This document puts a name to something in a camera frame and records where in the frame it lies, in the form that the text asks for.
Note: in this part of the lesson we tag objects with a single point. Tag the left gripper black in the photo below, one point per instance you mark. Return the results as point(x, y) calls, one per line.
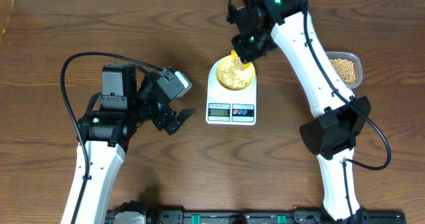
point(167, 113)

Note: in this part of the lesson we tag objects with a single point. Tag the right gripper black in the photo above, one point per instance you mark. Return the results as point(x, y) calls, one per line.
point(246, 54)

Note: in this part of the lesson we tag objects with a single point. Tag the yellow measuring scoop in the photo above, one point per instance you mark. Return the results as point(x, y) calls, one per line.
point(237, 63)

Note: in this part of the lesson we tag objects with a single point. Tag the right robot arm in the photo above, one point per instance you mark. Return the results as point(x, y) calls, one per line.
point(338, 116)

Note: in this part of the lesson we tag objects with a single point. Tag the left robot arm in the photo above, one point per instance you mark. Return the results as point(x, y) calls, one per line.
point(130, 96)

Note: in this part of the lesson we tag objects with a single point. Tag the pale yellow bowl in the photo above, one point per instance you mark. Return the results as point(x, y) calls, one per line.
point(219, 72)

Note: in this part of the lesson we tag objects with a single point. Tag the soybeans in bowl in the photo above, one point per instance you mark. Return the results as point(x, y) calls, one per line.
point(234, 77)

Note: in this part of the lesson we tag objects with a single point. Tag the white digital kitchen scale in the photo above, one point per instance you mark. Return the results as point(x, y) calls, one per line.
point(230, 107)

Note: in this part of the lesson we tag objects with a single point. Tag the soybeans in container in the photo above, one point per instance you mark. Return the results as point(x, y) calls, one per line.
point(345, 69)

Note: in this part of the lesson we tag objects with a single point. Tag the clear plastic container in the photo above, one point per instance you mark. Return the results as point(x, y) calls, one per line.
point(353, 58)

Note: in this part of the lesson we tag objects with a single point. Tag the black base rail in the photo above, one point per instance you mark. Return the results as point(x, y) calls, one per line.
point(137, 212)

